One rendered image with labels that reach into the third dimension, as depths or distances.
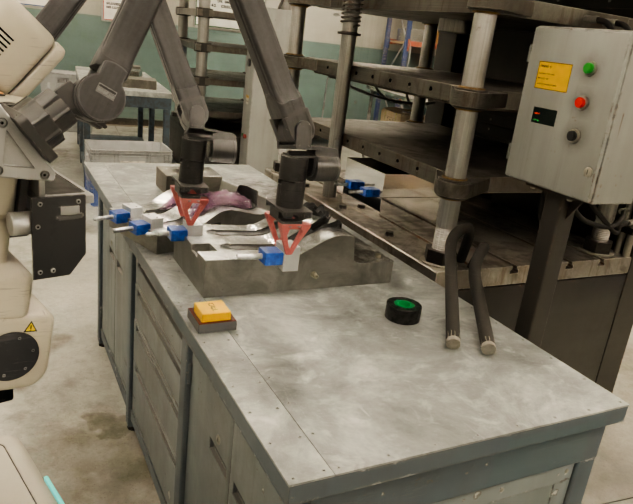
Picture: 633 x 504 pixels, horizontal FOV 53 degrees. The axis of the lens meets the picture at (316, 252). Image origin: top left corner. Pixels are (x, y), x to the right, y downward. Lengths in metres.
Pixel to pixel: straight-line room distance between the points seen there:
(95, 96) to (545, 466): 1.02
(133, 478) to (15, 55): 1.40
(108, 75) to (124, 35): 0.08
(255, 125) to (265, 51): 4.54
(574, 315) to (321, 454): 1.50
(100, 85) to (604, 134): 1.12
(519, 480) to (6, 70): 1.15
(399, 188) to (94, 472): 1.37
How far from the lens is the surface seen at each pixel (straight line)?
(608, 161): 1.67
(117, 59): 1.14
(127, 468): 2.24
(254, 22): 1.25
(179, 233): 1.55
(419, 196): 2.31
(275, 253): 1.32
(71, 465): 2.27
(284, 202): 1.29
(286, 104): 1.26
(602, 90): 1.66
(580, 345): 2.43
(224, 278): 1.43
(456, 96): 1.79
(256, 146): 5.82
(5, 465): 1.84
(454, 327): 1.37
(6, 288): 1.32
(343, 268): 1.56
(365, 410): 1.09
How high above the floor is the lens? 1.38
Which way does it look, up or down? 19 degrees down
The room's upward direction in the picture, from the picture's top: 7 degrees clockwise
